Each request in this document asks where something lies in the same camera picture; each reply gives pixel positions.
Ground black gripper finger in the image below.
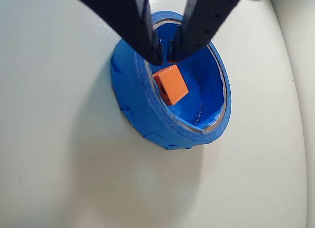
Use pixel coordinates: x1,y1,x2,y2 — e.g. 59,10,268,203
166,0,269,64
67,0,163,66

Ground orange cube block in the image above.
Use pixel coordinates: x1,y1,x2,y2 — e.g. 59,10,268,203
152,64,189,106

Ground blue tape roll bin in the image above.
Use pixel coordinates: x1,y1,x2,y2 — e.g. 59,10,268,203
110,10,232,151

